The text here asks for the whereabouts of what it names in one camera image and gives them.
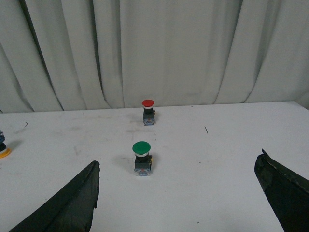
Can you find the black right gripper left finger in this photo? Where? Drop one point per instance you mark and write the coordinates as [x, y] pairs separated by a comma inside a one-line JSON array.
[[70, 209]]

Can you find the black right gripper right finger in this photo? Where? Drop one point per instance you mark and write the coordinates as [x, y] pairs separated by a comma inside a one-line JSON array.
[[286, 191]]

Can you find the yellow push button switch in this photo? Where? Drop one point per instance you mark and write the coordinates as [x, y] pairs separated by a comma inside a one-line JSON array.
[[4, 150]]

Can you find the white curtain backdrop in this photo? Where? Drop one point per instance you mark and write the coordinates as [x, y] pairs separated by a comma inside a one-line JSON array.
[[61, 55]]

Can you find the green push button switch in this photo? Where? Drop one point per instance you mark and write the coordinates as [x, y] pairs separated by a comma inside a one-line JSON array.
[[143, 160]]

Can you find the red push button switch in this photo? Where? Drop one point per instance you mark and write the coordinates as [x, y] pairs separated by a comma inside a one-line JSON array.
[[149, 112]]

